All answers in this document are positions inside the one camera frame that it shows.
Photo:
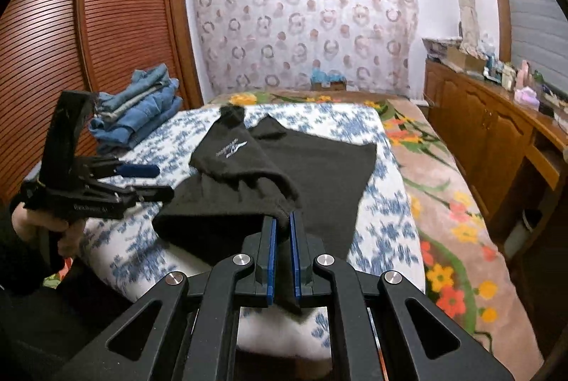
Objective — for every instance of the grey roller blind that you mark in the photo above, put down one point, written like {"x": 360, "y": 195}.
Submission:
{"x": 532, "y": 8}

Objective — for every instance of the black pants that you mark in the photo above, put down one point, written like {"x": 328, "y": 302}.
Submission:
{"x": 248, "y": 186}

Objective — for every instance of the folded light blue jeans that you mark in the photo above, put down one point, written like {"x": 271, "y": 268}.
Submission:
{"x": 148, "y": 81}

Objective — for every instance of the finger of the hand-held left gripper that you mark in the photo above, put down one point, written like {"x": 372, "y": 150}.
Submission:
{"x": 153, "y": 193}
{"x": 137, "y": 171}

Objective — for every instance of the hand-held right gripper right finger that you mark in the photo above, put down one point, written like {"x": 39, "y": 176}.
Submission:
{"x": 294, "y": 261}

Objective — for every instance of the beige floral blanket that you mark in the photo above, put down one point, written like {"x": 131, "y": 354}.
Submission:
{"x": 443, "y": 208}

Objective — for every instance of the person's left hand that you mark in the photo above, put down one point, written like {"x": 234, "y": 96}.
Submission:
{"x": 69, "y": 237}

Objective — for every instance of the clutter of toiletries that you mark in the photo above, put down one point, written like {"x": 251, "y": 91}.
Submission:
{"x": 501, "y": 70}

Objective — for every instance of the cardboard box with blue items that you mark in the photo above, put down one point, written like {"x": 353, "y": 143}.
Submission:
{"x": 328, "y": 80}

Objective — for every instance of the wooden cabinet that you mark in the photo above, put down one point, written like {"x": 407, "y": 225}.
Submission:
{"x": 479, "y": 132}

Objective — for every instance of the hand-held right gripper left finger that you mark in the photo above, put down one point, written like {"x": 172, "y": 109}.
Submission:
{"x": 270, "y": 261}

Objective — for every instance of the wooden louvered wardrobe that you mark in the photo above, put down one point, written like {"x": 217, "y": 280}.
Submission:
{"x": 44, "y": 53}

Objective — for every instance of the blue floral bed cloth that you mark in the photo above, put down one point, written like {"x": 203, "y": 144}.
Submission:
{"x": 381, "y": 208}

